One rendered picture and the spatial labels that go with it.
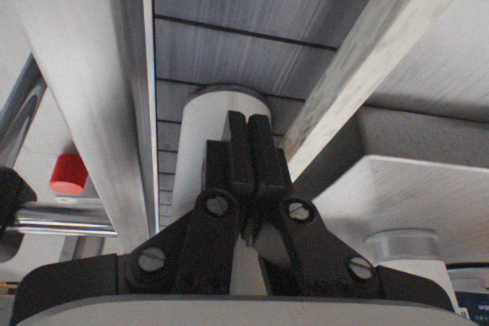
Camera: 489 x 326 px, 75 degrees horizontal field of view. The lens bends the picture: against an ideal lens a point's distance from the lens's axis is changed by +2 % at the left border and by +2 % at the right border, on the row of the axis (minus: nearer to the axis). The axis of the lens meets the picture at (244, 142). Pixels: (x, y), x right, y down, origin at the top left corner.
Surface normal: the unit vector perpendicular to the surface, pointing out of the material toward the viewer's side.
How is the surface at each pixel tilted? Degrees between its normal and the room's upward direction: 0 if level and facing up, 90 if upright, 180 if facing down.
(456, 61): 0
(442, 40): 0
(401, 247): 90
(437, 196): 0
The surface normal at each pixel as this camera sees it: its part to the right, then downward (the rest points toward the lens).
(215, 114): -0.18, -0.51
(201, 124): -0.43, -0.47
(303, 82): 0.00, 0.86
